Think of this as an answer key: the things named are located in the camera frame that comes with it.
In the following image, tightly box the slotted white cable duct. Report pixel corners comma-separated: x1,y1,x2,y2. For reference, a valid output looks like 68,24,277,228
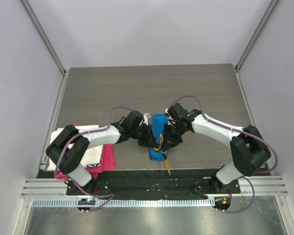
32,197,215,208

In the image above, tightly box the pink folded cloth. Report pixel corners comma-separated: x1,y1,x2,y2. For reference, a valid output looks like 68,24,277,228
53,123,117,180

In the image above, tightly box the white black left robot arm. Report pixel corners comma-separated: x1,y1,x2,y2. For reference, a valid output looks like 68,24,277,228
46,110,160,195

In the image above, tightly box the blue cloth napkin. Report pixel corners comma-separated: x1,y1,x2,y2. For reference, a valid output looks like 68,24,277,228
149,114,168,162

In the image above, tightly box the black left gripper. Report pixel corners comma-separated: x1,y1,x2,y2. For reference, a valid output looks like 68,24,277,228
130,123,159,148

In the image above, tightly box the left aluminium corner post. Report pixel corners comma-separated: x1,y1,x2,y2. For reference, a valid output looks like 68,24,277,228
19,0,66,76

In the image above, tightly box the right aluminium corner post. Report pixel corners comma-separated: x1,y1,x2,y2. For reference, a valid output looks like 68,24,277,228
234,0,281,72

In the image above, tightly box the aluminium front frame rail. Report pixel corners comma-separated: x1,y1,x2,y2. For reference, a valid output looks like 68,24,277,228
21,175,288,200

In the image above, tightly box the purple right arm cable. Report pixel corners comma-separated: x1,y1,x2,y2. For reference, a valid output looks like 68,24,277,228
164,95,279,213

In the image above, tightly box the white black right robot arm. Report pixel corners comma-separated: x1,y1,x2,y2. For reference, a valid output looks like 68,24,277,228
161,103,271,193

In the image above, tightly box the aluminium corner post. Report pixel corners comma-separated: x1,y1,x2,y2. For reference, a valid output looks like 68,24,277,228
19,0,66,76
234,0,281,72

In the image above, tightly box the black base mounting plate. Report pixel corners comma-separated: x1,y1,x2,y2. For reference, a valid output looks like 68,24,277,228
65,175,241,200

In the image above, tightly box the white folded cloth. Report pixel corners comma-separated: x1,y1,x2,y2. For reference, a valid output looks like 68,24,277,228
50,124,103,167

